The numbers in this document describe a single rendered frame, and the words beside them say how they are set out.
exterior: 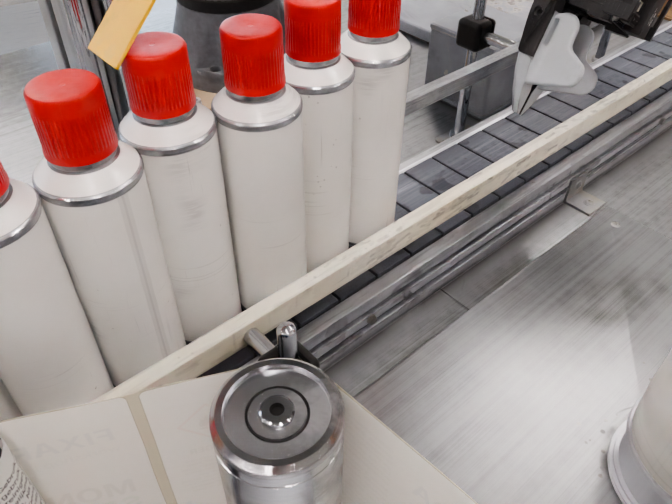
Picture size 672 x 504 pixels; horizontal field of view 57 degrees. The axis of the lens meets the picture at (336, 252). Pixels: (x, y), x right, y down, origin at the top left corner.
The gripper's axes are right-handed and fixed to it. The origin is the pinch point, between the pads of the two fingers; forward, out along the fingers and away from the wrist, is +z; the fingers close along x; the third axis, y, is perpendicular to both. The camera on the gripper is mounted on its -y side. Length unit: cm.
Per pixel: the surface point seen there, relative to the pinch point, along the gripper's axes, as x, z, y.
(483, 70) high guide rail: -3.1, -0.9, -2.7
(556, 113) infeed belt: 10.9, -0.1, -0.4
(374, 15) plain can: -24.4, -1.1, 1.0
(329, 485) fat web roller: -41.8, 11.2, 21.3
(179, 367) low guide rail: -33.0, 21.5, 4.9
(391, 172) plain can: -17.5, 8.2, 2.5
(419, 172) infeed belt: -5.7, 9.6, -2.5
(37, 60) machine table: -16, 22, -59
